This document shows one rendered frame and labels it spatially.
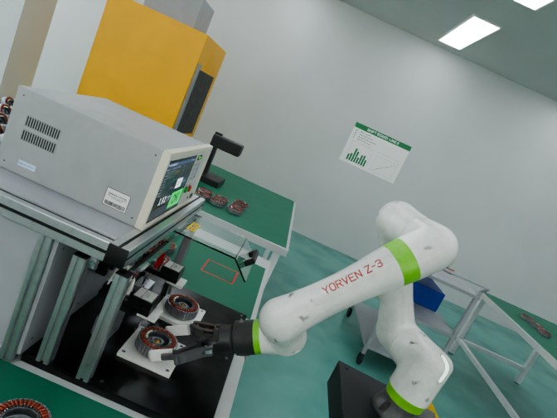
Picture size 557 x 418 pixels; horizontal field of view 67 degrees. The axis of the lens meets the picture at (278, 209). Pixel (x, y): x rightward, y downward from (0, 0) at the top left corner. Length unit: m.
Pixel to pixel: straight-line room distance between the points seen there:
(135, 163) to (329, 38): 5.61
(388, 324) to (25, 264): 1.02
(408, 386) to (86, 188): 1.02
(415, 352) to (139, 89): 4.12
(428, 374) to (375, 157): 5.32
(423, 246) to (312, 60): 5.52
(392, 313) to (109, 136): 0.95
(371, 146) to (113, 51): 3.68
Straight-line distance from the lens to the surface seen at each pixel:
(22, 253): 1.07
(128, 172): 1.06
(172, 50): 4.80
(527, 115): 7.10
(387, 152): 6.48
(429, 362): 1.33
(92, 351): 1.10
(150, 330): 1.27
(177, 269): 1.41
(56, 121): 1.13
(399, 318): 1.40
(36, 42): 5.23
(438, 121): 6.64
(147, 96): 4.84
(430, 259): 1.08
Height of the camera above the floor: 1.50
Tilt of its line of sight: 11 degrees down
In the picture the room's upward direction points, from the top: 25 degrees clockwise
